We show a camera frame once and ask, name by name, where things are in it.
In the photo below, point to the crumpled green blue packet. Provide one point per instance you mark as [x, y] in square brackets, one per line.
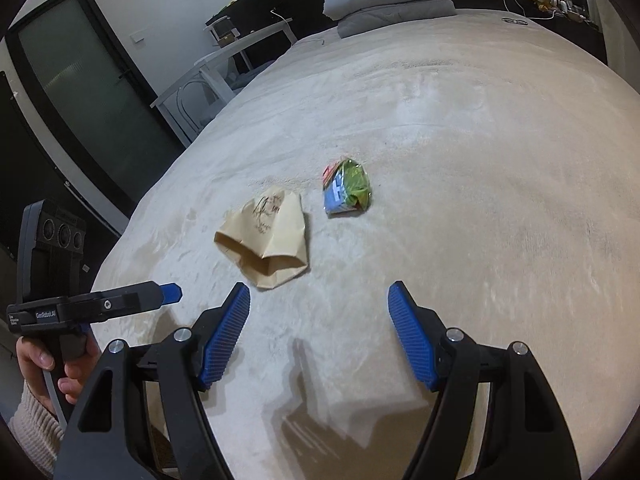
[350, 185]

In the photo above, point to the person's left forearm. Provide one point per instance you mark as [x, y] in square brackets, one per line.
[30, 425]

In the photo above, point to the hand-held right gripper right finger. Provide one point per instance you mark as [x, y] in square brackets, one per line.
[412, 335]

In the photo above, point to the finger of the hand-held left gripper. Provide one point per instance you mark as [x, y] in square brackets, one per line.
[171, 293]

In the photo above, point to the black glasses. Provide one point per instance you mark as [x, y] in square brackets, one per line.
[506, 21]

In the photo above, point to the beige paper bag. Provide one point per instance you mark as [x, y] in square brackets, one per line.
[270, 240]

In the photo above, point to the cream curtain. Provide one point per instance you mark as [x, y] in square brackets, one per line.
[620, 45]

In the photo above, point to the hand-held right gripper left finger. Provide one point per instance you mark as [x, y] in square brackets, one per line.
[227, 335]

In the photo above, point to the dark glass door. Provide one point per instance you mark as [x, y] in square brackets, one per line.
[90, 100]

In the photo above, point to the black glossy panel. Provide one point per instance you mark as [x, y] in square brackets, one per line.
[30, 170]

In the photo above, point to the small bedside bottles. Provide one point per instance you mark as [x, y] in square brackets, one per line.
[570, 7]

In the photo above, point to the white desk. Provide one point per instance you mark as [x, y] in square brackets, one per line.
[250, 37]

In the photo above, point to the small desk rack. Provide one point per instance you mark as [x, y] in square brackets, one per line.
[222, 32]

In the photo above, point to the person's left hand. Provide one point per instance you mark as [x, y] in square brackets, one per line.
[35, 360]

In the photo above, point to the grey pillow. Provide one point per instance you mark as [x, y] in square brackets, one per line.
[395, 17]

